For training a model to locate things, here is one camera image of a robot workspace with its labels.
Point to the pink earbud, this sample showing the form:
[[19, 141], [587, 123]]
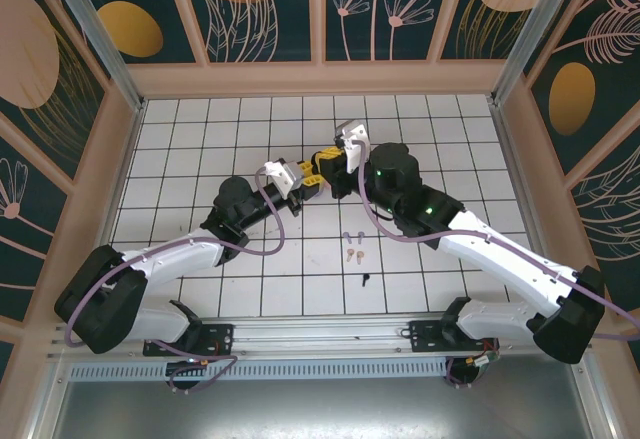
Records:
[[351, 254], [360, 255]]

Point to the black earbud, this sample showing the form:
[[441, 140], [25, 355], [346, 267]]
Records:
[[365, 279]]

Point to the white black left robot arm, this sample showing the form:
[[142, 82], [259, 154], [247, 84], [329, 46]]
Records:
[[165, 259]]

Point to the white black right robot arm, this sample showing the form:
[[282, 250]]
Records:
[[500, 254]]

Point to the aluminium table edge strip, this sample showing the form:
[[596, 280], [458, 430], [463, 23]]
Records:
[[507, 159], [127, 159]]

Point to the green circuit board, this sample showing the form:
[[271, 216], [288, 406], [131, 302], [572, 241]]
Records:
[[489, 356]]

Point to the grey metal sheet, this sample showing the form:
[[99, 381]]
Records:
[[320, 409]]

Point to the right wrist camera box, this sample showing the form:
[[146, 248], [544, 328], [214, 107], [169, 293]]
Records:
[[352, 134]]

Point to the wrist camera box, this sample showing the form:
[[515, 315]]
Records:
[[282, 174], [352, 134]]

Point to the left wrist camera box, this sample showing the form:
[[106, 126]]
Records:
[[282, 174]]

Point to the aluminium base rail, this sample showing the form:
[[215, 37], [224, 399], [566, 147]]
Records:
[[310, 339]]

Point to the aluminium corner post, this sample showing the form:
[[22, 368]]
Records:
[[100, 34], [532, 34]]

